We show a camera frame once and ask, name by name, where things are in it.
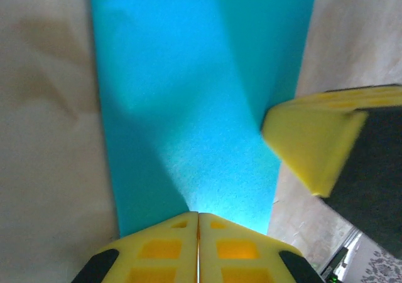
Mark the blue square paper sheet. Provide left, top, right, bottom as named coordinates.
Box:
left=89, top=0, right=320, bottom=238

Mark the aluminium side rail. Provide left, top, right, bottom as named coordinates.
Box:
left=320, top=228, right=370, bottom=283

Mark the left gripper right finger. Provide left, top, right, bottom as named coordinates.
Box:
left=198, top=213, right=327, bottom=283

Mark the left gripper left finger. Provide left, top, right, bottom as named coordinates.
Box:
left=70, top=211, right=199, bottom=283

